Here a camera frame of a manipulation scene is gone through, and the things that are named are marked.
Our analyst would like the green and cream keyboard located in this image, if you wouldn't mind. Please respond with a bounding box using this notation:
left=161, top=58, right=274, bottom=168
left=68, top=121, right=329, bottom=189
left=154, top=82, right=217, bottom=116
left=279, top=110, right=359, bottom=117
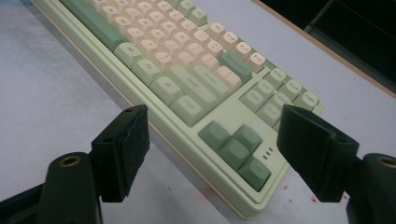
left=31, top=0, right=325, bottom=220

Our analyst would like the metal desk frame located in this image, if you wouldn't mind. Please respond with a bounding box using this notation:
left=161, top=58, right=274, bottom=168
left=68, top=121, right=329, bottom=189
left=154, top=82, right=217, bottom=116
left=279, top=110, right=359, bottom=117
left=304, top=0, right=396, bottom=92

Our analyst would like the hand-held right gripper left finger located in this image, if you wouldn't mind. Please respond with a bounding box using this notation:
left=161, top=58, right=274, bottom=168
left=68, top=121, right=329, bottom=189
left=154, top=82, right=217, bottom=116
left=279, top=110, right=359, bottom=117
left=90, top=104, right=150, bottom=203

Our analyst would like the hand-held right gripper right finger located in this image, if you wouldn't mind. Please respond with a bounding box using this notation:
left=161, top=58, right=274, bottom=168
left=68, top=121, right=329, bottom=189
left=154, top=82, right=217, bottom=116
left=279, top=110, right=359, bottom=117
left=276, top=104, right=361, bottom=203

